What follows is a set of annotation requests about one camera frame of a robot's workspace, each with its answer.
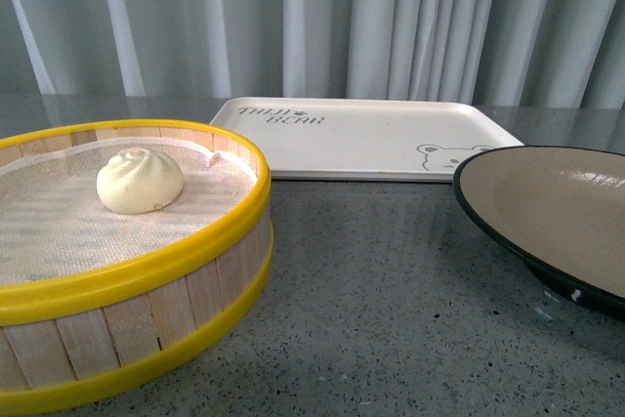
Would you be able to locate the white bear print tray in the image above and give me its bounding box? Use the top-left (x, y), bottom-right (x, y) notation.
top-left (211, 98), bottom-right (521, 183)

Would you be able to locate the grey pleated curtain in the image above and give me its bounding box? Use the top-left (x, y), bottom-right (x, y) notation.
top-left (1, 0), bottom-right (624, 109)

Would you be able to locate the beige plate with black rim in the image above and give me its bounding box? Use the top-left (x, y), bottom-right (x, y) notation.
top-left (452, 146), bottom-right (624, 320)

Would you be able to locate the white mesh steamer cloth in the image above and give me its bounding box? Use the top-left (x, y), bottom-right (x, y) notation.
top-left (1, 137), bottom-right (258, 285)

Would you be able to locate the yellow rimmed bamboo steamer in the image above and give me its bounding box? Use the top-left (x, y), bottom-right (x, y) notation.
top-left (1, 119), bottom-right (273, 416)

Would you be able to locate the white steamed bun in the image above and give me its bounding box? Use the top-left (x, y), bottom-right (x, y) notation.
top-left (96, 147), bottom-right (185, 215)

